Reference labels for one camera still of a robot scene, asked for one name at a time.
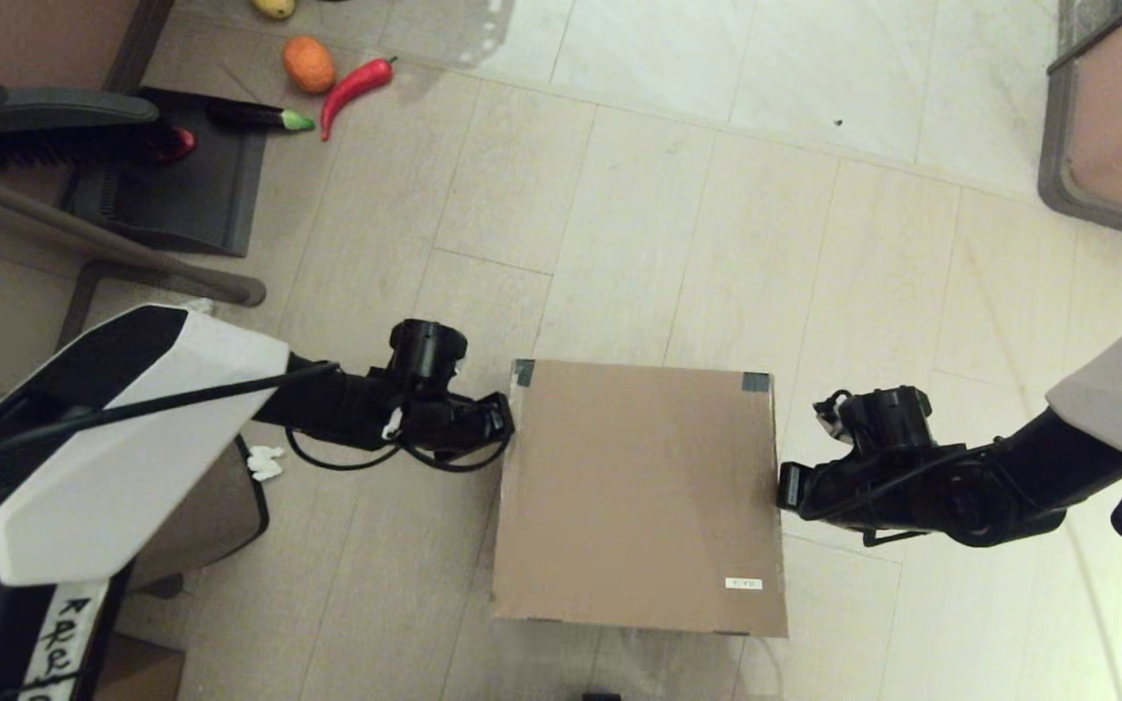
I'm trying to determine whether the brown cardboard shoe box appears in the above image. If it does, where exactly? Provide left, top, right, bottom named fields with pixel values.
left=491, top=358, right=788, bottom=639

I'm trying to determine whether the brown plastic trash bin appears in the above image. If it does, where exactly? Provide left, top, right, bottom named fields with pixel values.
left=128, top=438, right=270, bottom=600

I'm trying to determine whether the dark grey dustpan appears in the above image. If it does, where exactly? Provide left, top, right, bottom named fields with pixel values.
left=59, top=88, right=268, bottom=258

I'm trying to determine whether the red toy chili pepper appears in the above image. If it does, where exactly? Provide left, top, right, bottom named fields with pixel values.
left=319, top=56, right=396, bottom=142

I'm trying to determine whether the dark purple toy eggplant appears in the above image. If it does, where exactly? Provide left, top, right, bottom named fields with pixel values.
left=206, top=101, right=317, bottom=133

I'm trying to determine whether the orange toy fruit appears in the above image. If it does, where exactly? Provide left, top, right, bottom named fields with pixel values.
left=282, top=36, right=337, bottom=95

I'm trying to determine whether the plain brown cardboard carton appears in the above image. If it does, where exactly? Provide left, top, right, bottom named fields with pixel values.
left=93, top=633, right=186, bottom=701

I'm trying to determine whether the black grey broom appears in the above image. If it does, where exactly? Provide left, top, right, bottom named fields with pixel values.
left=0, top=44, right=165, bottom=171

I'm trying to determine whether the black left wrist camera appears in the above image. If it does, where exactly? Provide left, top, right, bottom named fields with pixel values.
left=388, top=319, right=469, bottom=390

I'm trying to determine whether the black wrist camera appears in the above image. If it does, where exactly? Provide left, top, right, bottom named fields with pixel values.
left=388, top=319, right=469, bottom=390
left=814, top=387, right=934, bottom=454

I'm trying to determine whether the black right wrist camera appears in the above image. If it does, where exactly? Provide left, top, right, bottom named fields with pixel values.
left=814, top=387, right=934, bottom=454

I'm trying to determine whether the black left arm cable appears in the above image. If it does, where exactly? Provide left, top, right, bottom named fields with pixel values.
left=0, top=360, right=513, bottom=488

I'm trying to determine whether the brown metal furniture frame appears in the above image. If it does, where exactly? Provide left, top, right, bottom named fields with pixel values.
left=0, top=154, right=267, bottom=351

